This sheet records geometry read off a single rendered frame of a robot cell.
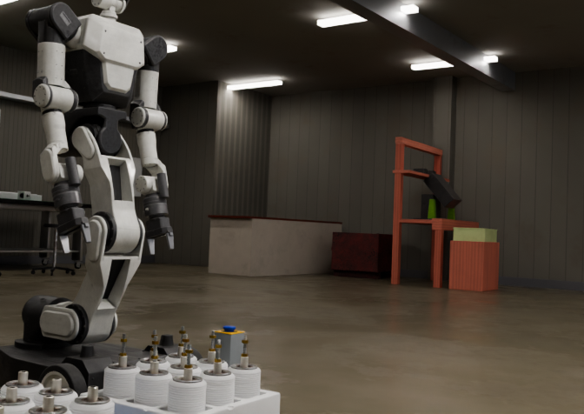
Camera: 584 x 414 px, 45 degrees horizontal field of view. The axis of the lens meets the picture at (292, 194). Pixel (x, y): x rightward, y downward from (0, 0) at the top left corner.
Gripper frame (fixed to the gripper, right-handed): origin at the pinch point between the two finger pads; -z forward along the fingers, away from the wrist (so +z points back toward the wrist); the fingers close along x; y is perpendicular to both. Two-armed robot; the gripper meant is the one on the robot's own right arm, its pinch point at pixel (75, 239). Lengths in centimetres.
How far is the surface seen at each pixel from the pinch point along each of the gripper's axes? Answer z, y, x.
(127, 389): -52, -18, 28
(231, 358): -50, 22, 33
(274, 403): -66, 11, 52
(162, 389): -54, -18, 40
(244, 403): -63, -2, 53
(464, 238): 44, 718, -107
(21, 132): 374, 500, -615
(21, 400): -49, -58, 38
